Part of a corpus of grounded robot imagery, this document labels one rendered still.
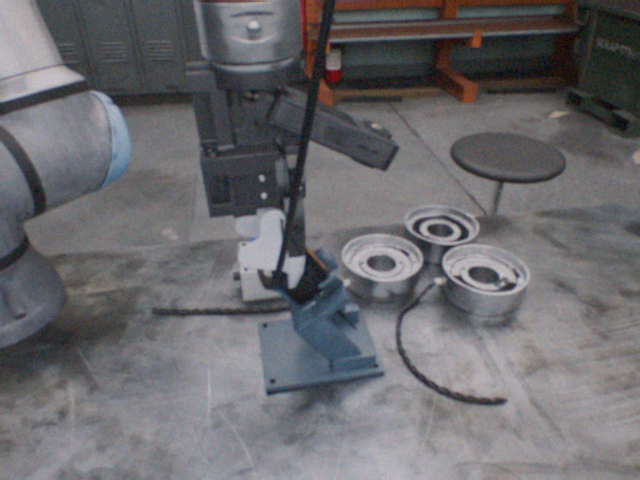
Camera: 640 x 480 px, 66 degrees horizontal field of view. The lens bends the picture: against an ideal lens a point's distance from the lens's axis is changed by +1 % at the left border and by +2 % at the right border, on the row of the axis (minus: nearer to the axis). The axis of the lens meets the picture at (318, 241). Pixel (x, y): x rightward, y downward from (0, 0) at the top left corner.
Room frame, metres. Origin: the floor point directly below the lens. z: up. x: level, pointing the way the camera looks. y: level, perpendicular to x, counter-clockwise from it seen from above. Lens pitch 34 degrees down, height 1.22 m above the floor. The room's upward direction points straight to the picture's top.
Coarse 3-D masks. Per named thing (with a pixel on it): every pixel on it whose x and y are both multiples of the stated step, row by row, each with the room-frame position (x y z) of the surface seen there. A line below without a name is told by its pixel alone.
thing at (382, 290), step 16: (352, 240) 0.55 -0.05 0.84; (368, 240) 0.57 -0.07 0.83; (384, 240) 0.57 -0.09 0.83; (400, 240) 0.56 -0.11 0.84; (352, 256) 0.54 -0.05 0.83; (368, 256) 0.53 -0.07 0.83; (384, 256) 0.54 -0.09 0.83; (416, 256) 0.53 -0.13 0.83; (352, 272) 0.49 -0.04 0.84; (368, 272) 0.50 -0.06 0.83; (384, 272) 0.50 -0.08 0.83; (416, 272) 0.49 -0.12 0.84; (352, 288) 0.49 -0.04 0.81; (368, 288) 0.47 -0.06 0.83; (384, 288) 0.47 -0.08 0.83; (400, 288) 0.47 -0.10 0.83
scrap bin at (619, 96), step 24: (576, 0) 3.75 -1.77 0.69; (600, 0) 3.80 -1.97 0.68; (624, 0) 3.83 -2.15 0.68; (576, 24) 3.71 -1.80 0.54; (600, 24) 3.52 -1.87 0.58; (624, 24) 3.27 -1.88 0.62; (600, 48) 3.48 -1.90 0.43; (624, 48) 3.24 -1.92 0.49; (600, 72) 3.44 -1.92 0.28; (624, 72) 3.22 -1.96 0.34; (576, 96) 3.62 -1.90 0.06; (600, 96) 3.39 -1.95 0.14; (624, 96) 3.19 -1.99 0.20; (624, 120) 3.16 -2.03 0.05
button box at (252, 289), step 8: (240, 248) 0.53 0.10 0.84; (240, 264) 0.50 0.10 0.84; (232, 272) 0.51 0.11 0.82; (240, 272) 0.51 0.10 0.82; (248, 272) 0.48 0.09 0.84; (256, 272) 0.48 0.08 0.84; (264, 272) 0.48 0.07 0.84; (248, 280) 0.48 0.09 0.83; (256, 280) 0.48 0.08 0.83; (248, 288) 0.48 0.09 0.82; (256, 288) 0.48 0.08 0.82; (248, 296) 0.48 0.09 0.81; (256, 296) 0.48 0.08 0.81; (264, 296) 0.48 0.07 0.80; (272, 296) 0.48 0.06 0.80; (280, 296) 0.48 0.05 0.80
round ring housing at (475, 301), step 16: (448, 256) 0.52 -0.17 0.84; (464, 256) 0.54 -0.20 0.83; (480, 256) 0.54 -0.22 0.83; (496, 256) 0.53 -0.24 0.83; (512, 256) 0.52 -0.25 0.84; (448, 272) 0.48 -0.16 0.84; (464, 272) 0.50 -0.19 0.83; (480, 272) 0.51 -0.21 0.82; (496, 272) 0.50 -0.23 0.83; (512, 272) 0.50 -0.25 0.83; (528, 272) 0.48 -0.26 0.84; (448, 288) 0.47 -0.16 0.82; (464, 288) 0.46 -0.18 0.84; (496, 288) 0.47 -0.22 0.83; (464, 304) 0.45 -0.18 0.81; (480, 304) 0.44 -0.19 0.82; (496, 304) 0.44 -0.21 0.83; (512, 304) 0.45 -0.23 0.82
